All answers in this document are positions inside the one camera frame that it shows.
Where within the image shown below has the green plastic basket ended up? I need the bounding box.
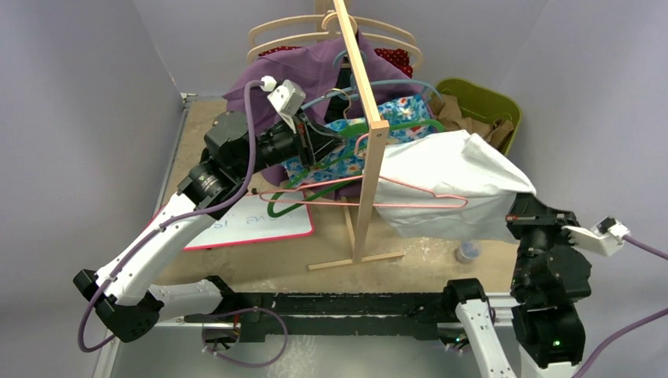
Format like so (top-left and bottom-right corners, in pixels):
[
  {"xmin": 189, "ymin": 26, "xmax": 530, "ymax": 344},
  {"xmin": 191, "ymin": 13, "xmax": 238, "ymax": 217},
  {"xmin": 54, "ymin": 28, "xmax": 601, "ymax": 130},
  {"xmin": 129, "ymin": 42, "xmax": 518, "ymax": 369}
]
[{"xmin": 435, "ymin": 77, "xmax": 523, "ymax": 155}]

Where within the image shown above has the purple garment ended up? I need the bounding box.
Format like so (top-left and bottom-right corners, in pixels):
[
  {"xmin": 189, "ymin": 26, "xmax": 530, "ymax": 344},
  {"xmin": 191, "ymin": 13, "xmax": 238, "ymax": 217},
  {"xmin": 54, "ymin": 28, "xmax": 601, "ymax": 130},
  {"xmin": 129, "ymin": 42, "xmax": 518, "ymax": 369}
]
[{"xmin": 223, "ymin": 32, "xmax": 422, "ymax": 199}]

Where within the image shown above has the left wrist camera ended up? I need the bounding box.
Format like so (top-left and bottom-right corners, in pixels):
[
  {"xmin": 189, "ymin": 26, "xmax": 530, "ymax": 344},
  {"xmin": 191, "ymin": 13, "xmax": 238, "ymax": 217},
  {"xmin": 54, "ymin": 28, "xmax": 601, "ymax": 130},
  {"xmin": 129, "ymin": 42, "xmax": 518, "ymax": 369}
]
[{"xmin": 260, "ymin": 76, "xmax": 306, "ymax": 134}]

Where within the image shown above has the red-edged whiteboard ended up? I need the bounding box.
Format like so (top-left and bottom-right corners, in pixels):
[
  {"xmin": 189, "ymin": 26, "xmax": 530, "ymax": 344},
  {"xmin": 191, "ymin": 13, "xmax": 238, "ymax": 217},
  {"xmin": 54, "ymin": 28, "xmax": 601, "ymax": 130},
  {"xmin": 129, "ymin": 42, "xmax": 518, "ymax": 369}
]
[{"xmin": 184, "ymin": 195, "xmax": 314, "ymax": 251}]

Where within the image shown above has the brass hanger hook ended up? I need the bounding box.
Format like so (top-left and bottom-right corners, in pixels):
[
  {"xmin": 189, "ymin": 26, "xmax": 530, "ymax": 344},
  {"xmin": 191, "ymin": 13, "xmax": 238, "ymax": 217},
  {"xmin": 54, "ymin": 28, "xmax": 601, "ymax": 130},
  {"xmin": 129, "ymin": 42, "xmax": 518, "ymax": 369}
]
[{"xmin": 324, "ymin": 88, "xmax": 352, "ymax": 123}]

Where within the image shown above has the small clear plastic cup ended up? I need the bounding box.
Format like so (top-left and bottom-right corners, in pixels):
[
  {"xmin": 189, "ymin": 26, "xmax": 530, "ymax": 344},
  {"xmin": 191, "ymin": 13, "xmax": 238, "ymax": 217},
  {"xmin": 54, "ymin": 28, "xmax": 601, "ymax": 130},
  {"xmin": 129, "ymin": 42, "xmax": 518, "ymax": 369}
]
[{"xmin": 455, "ymin": 240, "xmax": 481, "ymax": 264}]

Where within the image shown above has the wooden hanger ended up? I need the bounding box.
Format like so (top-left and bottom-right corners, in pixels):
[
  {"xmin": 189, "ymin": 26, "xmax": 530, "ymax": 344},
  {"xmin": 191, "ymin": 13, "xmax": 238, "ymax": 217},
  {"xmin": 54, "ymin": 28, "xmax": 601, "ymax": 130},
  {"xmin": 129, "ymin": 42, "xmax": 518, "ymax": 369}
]
[
  {"xmin": 247, "ymin": 14, "xmax": 417, "ymax": 47},
  {"xmin": 247, "ymin": 31, "xmax": 424, "ymax": 70}
]

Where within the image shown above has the grey-blue plastic hanger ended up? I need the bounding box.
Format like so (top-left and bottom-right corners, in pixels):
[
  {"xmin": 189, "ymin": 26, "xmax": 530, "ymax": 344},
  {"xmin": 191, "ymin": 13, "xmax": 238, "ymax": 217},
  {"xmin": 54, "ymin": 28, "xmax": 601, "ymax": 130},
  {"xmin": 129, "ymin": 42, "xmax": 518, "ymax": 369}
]
[{"xmin": 291, "ymin": 41, "xmax": 435, "ymax": 119}]

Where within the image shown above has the green plastic hanger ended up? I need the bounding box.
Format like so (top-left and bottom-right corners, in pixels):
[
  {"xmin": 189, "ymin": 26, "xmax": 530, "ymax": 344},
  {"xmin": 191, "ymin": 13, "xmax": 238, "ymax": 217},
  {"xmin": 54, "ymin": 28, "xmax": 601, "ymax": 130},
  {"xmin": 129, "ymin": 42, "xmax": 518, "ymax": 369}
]
[{"xmin": 284, "ymin": 118, "xmax": 445, "ymax": 189}]

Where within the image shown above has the blue floral garment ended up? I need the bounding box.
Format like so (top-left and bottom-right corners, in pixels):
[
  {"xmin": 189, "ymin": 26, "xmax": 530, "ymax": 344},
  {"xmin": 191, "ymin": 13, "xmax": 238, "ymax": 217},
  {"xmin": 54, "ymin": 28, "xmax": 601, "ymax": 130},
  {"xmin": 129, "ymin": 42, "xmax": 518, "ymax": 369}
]
[{"xmin": 282, "ymin": 94, "xmax": 434, "ymax": 175}]

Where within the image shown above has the wooden clothes rack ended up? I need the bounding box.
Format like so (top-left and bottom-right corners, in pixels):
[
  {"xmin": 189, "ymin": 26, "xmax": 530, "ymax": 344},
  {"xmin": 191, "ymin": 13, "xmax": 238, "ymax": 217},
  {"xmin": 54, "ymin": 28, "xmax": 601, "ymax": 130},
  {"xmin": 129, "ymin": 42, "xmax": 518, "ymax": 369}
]
[{"xmin": 308, "ymin": 0, "xmax": 405, "ymax": 271}]

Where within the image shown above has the tan pleated skirt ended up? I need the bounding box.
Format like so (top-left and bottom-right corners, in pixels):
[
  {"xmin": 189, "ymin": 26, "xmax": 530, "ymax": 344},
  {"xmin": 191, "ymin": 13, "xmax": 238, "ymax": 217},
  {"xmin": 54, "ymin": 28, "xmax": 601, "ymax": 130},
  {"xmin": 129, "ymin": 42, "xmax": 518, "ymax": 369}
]
[{"xmin": 429, "ymin": 94, "xmax": 515, "ymax": 154}]

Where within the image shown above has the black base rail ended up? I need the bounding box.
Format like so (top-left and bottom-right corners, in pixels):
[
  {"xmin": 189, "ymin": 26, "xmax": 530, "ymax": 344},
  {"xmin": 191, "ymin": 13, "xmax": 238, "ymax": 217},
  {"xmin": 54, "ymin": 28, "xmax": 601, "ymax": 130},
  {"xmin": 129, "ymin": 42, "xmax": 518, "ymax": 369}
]
[{"xmin": 185, "ymin": 291, "xmax": 494, "ymax": 343}]

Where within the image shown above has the white garment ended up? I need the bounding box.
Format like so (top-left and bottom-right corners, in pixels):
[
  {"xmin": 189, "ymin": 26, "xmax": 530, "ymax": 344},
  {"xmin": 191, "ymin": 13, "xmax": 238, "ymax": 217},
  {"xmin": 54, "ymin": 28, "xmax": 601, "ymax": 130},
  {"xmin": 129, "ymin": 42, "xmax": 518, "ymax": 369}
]
[{"xmin": 374, "ymin": 131, "xmax": 536, "ymax": 243}]

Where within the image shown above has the pink wire hanger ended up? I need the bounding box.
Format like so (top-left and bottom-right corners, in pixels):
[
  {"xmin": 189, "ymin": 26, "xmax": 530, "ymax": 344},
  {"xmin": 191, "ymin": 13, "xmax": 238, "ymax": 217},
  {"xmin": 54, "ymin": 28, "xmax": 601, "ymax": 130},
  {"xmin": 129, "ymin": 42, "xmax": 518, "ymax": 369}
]
[{"xmin": 258, "ymin": 132, "xmax": 469, "ymax": 211}]

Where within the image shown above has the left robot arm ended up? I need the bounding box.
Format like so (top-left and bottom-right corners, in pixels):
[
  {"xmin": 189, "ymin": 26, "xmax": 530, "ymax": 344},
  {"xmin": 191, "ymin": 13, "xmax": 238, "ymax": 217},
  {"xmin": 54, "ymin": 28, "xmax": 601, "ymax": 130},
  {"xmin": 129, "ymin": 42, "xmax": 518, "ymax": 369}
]
[{"xmin": 73, "ymin": 111, "xmax": 346, "ymax": 343}]

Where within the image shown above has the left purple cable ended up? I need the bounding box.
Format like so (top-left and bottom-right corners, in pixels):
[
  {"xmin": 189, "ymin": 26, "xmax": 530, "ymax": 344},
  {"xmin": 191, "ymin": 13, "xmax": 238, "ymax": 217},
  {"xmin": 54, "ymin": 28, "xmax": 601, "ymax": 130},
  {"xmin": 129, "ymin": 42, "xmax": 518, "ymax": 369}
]
[{"xmin": 76, "ymin": 79, "xmax": 265, "ymax": 354}]

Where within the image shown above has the front wooden hanger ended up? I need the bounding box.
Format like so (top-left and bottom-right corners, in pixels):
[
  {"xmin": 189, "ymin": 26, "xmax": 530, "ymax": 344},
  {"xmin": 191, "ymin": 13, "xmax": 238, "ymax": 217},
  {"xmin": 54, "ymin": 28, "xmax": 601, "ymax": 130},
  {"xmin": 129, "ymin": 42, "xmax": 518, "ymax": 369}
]
[{"xmin": 247, "ymin": 31, "xmax": 424, "ymax": 70}]

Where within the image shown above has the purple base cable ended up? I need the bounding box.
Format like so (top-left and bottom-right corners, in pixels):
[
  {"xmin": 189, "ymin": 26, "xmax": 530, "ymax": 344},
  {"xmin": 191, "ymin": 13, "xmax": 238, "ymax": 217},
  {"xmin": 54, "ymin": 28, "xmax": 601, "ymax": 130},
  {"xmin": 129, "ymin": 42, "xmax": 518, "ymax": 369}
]
[{"xmin": 201, "ymin": 307, "xmax": 289, "ymax": 369}]

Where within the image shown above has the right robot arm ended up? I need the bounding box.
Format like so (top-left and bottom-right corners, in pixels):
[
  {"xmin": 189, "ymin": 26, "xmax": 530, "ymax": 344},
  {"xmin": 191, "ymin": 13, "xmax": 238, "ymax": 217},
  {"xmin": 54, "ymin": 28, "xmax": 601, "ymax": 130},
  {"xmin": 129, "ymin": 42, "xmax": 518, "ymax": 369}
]
[{"xmin": 442, "ymin": 194, "xmax": 592, "ymax": 377}]

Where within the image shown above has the red polka dot garment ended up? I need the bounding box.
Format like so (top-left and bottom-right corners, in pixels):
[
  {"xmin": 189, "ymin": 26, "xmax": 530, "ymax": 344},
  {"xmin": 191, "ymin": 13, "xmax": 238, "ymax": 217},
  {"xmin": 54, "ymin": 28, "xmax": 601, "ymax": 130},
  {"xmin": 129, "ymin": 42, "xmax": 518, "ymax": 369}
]
[{"xmin": 374, "ymin": 48, "xmax": 414, "ymax": 78}]

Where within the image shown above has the rear wooden hanger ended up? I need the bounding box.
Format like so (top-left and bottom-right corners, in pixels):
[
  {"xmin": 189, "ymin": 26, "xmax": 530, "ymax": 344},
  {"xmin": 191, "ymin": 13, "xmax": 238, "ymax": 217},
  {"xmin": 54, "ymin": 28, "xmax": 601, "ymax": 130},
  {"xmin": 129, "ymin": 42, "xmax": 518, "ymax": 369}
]
[{"xmin": 247, "ymin": 14, "xmax": 417, "ymax": 47}]

